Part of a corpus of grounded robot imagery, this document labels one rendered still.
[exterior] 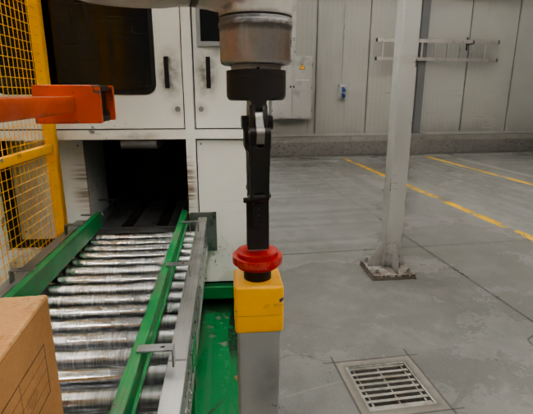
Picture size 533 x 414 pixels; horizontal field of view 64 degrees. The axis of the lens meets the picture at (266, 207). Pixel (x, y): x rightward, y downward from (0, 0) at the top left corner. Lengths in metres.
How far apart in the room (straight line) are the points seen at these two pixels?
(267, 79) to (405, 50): 2.53
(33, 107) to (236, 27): 0.23
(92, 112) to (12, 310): 0.31
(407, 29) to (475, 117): 7.79
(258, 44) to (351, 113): 8.88
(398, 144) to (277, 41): 2.55
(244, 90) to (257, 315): 0.30
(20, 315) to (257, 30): 0.50
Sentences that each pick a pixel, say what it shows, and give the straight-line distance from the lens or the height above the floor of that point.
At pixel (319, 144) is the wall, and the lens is 9.08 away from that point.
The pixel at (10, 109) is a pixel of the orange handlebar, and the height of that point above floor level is 1.24.
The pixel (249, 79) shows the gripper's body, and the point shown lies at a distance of 0.53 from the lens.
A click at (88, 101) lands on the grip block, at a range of 0.63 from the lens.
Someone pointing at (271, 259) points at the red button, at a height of 1.03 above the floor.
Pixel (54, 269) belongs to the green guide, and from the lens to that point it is 1.89.
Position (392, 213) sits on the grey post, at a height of 0.44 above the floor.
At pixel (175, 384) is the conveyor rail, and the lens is 1.11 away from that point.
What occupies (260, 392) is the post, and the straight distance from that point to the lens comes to 0.68.
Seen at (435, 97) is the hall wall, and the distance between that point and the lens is 10.18.
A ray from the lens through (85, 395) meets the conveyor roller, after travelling 1.21.
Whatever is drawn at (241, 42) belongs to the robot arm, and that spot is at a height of 1.31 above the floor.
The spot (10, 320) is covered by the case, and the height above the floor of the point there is 0.95.
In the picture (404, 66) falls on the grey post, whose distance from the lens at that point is 3.03.
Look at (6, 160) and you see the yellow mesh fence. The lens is 2.00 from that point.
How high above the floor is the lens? 1.25
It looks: 15 degrees down
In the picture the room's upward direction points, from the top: straight up
